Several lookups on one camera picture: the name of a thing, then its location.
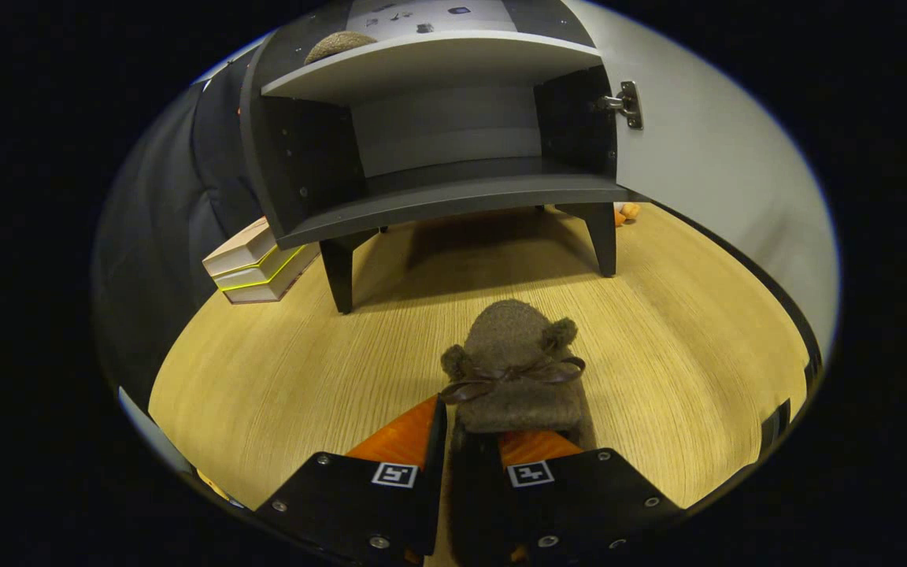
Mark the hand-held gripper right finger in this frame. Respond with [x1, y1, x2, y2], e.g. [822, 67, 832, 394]
[498, 429, 687, 565]

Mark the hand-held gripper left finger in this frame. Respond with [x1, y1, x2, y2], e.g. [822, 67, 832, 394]
[255, 395, 449, 561]

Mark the brown bow shoe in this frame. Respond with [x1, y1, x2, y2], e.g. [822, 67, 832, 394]
[304, 31, 379, 65]
[440, 299, 588, 456]

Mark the grey shoe cabinet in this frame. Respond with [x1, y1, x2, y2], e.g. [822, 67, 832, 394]
[239, 0, 631, 316]

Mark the metal door hinge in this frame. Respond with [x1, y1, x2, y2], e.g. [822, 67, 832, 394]
[597, 80, 645, 131]

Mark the yellow edged book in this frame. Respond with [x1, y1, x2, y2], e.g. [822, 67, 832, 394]
[213, 244, 305, 292]

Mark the black backdrop cloth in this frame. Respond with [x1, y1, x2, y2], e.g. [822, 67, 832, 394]
[91, 55, 281, 410]

